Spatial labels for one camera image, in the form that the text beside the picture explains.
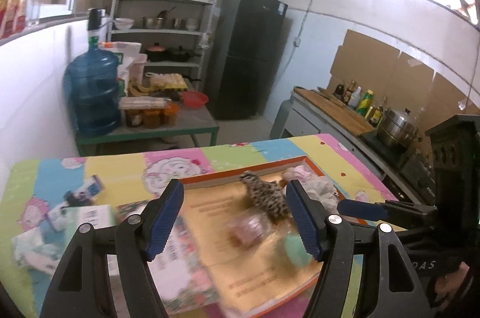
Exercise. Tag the dark sauce bottle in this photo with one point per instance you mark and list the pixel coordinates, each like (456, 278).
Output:
(339, 90)

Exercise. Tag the dark refrigerator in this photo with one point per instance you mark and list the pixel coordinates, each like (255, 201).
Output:
(243, 59)

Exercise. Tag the small bowl stack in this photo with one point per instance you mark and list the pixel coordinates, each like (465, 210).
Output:
(191, 24)

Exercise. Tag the black induction cooker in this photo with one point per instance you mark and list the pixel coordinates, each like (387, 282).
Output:
(375, 142)

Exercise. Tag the orange rimmed gold box tray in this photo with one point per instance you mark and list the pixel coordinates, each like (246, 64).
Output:
(221, 198)

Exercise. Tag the white blue soft packet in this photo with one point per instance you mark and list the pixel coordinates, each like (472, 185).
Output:
(60, 220)

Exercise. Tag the black white water pump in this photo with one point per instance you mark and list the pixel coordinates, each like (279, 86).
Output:
(93, 20)

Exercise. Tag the cardboard wall sheet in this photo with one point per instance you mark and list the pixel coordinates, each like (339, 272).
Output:
(363, 55)
(410, 78)

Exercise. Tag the pink plush toy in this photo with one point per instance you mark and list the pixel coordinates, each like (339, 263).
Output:
(298, 173)

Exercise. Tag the steel cup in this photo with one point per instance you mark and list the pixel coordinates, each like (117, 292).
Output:
(176, 23)

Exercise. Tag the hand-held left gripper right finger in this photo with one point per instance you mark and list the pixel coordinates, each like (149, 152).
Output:
(304, 224)

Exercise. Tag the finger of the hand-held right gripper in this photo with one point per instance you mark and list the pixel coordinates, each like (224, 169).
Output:
(360, 209)
(416, 233)

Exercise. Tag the dark bottle red label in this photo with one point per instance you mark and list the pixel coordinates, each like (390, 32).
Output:
(349, 93)

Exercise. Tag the white flour sack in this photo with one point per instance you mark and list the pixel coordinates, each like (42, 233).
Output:
(125, 52)

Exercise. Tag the black wok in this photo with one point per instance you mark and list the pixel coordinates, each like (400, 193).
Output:
(180, 55)

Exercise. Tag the clay pot red lid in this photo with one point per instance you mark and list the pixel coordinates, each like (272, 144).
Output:
(156, 52)

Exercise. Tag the orange drink bottle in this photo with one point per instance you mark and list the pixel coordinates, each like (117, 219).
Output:
(6, 9)
(20, 3)

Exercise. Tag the floral tissue box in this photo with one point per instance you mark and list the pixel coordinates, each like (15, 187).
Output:
(187, 276)

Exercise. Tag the steel steamer pot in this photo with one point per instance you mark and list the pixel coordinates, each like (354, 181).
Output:
(397, 128)

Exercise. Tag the grey counter cabinet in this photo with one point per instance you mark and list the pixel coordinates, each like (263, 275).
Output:
(311, 123)

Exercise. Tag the green white tissue box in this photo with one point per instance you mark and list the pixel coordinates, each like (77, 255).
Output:
(95, 217)

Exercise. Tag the bunch of bananas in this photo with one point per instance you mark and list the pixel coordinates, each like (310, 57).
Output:
(140, 90)

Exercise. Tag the person's right hand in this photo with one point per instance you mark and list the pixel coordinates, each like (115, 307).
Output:
(455, 280)

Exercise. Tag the white plastic bottle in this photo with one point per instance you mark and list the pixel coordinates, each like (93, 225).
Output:
(355, 97)

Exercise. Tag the black gas stove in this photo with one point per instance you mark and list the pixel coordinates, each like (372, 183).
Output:
(416, 172)

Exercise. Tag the small dark packet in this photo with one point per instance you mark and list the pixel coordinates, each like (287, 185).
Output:
(77, 199)

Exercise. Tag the clear lidded food container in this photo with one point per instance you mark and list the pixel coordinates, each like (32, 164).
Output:
(142, 102)

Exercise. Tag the low green framed table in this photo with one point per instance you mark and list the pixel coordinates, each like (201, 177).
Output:
(187, 121)

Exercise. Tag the clear drinking glass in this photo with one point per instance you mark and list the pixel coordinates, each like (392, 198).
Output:
(33, 12)

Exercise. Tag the white bowl stack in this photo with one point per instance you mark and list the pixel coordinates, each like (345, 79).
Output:
(123, 24)

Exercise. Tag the red bowl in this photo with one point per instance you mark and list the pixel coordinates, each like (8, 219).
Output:
(195, 100)

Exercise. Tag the colourful cartoon bedsheet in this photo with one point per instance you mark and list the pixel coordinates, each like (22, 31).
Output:
(112, 168)

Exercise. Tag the orange sauce jar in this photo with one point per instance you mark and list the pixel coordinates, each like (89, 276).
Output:
(133, 118)
(170, 115)
(152, 119)

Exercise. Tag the kitchen knife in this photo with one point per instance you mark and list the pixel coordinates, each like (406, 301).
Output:
(330, 96)

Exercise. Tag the tray of eggs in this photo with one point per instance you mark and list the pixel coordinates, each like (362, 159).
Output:
(167, 81)

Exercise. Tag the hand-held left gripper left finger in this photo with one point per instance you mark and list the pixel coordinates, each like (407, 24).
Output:
(165, 224)

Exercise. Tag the wall socket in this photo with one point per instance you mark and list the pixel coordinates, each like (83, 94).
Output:
(297, 41)

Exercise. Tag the cooking oil bottle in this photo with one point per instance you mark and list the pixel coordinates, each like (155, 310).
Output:
(376, 114)

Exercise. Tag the blue water jug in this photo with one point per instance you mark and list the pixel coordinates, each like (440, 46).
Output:
(92, 93)

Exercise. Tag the leopard print cloth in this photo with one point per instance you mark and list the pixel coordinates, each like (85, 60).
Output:
(264, 196)

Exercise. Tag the pink snack packet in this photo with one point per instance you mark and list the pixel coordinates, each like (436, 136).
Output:
(247, 230)

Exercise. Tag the mint green soft item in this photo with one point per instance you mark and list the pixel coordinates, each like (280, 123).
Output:
(294, 246)

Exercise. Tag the steel mixing bowl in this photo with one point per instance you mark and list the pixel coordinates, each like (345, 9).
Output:
(153, 22)

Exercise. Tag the cream plush bear purple dress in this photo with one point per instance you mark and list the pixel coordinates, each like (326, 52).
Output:
(322, 192)

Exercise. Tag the green bottle yellow cap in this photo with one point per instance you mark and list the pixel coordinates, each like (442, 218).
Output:
(365, 102)

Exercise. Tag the wooden cutting board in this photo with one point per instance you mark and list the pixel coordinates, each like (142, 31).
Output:
(333, 110)

